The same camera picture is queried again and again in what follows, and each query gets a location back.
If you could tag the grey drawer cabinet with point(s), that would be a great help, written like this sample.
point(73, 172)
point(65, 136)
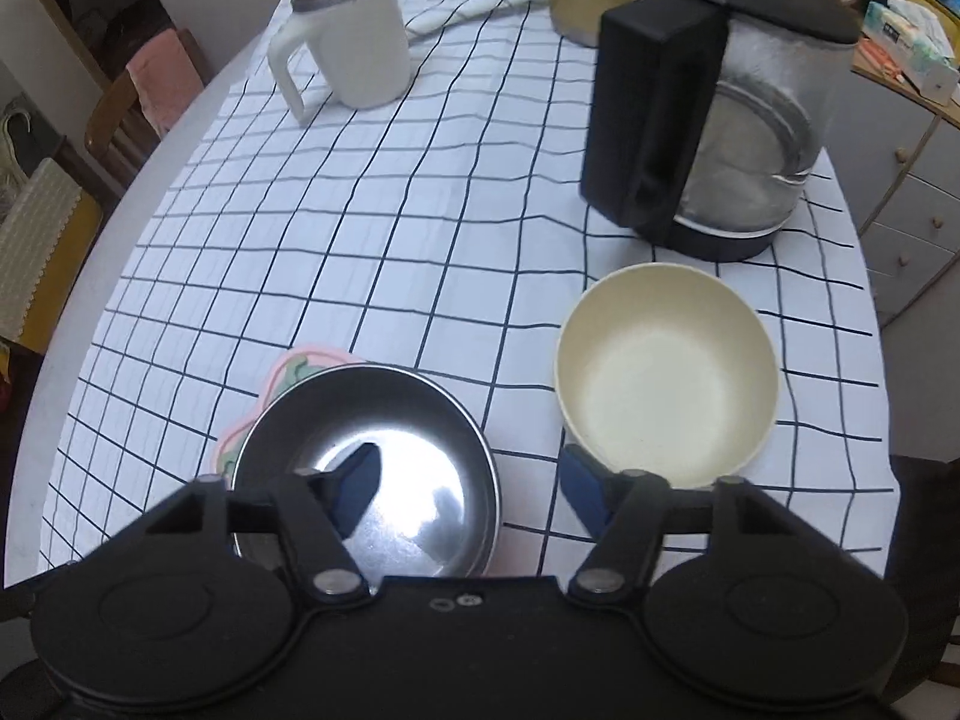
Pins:
point(895, 154)

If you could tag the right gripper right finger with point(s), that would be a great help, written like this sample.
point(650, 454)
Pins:
point(627, 514)

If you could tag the tissue box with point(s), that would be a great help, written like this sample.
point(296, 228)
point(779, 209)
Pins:
point(917, 43)

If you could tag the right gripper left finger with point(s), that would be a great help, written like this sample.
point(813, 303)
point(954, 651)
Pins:
point(311, 514)

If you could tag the pink towel on chair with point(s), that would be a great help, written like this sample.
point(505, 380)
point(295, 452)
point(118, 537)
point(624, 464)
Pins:
point(166, 80)

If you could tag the checkered tablecloth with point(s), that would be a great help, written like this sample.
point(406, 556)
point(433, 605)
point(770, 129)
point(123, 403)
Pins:
point(443, 232)

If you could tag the pink pot with steel bowl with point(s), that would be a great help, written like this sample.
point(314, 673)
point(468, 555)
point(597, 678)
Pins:
point(435, 501)

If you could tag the wooden chair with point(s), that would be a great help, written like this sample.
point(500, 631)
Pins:
point(117, 136)
point(923, 566)

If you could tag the white mug with handle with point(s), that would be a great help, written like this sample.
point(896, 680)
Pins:
point(360, 47)

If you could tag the glass electric kettle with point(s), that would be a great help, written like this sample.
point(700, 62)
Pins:
point(707, 117)

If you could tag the yellow container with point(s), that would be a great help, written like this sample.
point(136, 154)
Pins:
point(926, 4)

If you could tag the wooden chair right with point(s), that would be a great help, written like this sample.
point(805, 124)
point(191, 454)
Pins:
point(923, 566)

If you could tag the wooden chair left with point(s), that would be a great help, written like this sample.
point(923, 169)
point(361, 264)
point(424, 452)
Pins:
point(117, 136)

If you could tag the cream bowl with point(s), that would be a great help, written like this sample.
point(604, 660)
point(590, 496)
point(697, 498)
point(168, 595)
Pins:
point(663, 368)

